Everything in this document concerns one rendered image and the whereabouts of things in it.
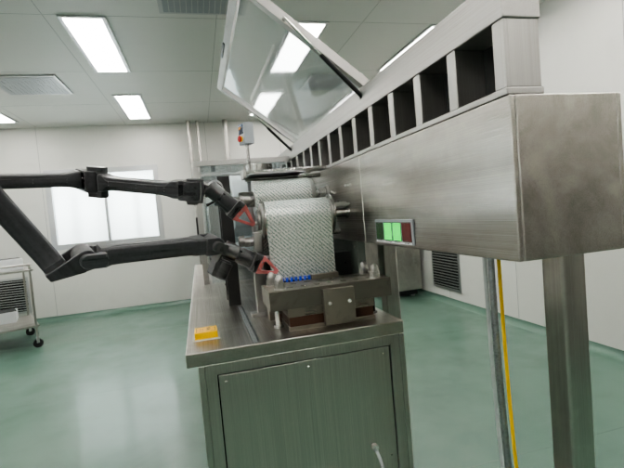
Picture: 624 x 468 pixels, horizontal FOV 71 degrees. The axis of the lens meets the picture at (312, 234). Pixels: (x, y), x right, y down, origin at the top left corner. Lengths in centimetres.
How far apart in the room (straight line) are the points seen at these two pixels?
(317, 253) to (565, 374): 85
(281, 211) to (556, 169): 91
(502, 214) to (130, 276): 661
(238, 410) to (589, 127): 110
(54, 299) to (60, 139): 233
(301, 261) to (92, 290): 595
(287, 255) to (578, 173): 94
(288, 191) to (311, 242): 31
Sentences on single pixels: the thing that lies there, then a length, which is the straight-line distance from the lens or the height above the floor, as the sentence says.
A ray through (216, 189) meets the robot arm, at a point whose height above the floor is 136.
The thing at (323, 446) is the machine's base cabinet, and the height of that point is 56.
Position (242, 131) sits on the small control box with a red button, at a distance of 213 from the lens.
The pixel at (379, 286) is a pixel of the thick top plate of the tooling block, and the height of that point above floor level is 100.
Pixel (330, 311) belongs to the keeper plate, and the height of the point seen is 95.
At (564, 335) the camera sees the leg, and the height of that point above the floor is 96.
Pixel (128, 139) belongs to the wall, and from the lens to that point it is 723.
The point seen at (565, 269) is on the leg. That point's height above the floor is 110.
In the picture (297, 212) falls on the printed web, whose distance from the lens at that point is 153.
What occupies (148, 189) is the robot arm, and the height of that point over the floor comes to 139.
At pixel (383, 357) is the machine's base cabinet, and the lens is 142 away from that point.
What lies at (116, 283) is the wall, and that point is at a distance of 722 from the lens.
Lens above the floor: 126
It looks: 3 degrees down
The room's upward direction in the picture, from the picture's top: 5 degrees counter-clockwise
